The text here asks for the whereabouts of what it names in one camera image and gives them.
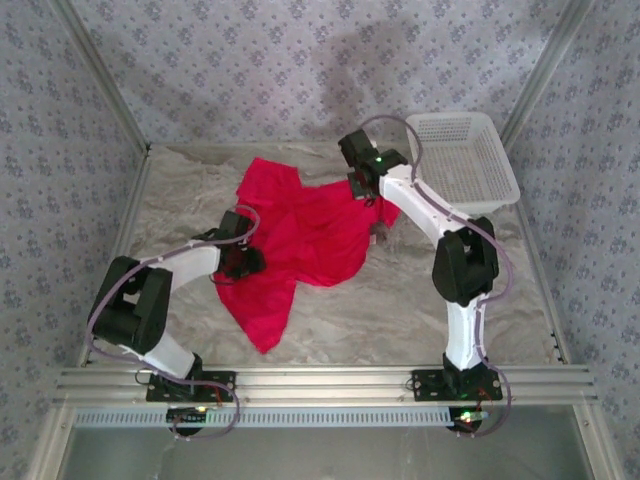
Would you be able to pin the red t-shirt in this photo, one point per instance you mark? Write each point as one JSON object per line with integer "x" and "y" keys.
{"x": 320, "y": 235}

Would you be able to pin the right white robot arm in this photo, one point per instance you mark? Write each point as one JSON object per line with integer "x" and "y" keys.
{"x": 420, "y": 200}

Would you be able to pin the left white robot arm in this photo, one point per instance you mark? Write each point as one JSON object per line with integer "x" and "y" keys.
{"x": 192, "y": 262}

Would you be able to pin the white perforated plastic basket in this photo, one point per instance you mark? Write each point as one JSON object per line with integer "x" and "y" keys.
{"x": 465, "y": 160}

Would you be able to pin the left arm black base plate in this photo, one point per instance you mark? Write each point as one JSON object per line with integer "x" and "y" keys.
{"x": 220, "y": 390}

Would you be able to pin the table side aluminium rail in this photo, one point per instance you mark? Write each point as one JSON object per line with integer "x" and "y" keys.
{"x": 544, "y": 285}
{"x": 139, "y": 175}

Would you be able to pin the aluminium extrusion mounting rail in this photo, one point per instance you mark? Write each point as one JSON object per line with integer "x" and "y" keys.
{"x": 325, "y": 385}

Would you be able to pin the aluminium frame post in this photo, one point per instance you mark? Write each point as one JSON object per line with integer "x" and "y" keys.
{"x": 103, "y": 75}
{"x": 542, "y": 75}

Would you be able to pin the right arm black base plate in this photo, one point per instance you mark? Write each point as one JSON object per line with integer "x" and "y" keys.
{"x": 430, "y": 385}

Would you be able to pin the aluminium frame leg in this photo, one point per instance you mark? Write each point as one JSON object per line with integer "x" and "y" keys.
{"x": 52, "y": 445}
{"x": 597, "y": 445}

